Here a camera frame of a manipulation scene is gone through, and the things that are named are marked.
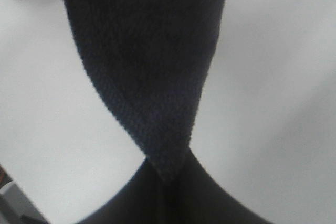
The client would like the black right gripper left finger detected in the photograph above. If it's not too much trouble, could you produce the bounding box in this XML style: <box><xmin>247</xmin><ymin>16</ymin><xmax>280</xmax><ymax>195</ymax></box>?
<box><xmin>72</xmin><ymin>158</ymin><xmax>169</xmax><ymax>224</ymax></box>

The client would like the dark grey towel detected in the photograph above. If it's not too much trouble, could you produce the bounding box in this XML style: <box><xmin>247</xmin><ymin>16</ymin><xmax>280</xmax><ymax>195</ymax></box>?
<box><xmin>64</xmin><ymin>0</ymin><xmax>225</xmax><ymax>183</ymax></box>

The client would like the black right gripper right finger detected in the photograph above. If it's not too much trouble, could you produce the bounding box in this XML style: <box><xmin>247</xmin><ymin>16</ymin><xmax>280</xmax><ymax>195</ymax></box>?
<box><xmin>165</xmin><ymin>148</ymin><xmax>266</xmax><ymax>224</ymax></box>

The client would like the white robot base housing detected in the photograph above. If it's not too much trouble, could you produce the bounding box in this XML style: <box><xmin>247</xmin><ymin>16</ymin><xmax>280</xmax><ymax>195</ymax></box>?
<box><xmin>1</xmin><ymin>167</ymin><xmax>48</xmax><ymax>223</ymax></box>

